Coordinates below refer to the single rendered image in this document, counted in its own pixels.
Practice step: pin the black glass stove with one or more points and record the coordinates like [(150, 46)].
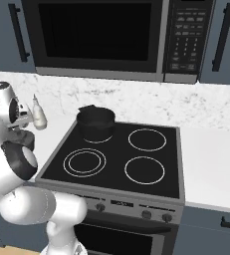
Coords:
[(119, 159)]

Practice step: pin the black steel microwave oven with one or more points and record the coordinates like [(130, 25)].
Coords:
[(100, 36)]

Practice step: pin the blue-grey drawer front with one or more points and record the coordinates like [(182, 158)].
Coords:
[(206, 237)]

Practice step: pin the black saucepan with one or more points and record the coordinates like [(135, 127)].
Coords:
[(96, 123)]

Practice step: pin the black oven door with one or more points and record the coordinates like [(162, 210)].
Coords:
[(119, 240)]

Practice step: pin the blue-grey base cupboard door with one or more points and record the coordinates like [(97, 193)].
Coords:
[(17, 235)]

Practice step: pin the black stove knob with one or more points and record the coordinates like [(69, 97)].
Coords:
[(167, 218), (146, 214), (100, 207)]

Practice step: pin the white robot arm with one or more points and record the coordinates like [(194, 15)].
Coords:
[(7, 176)]

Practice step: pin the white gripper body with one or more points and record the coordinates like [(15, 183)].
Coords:
[(24, 116)]

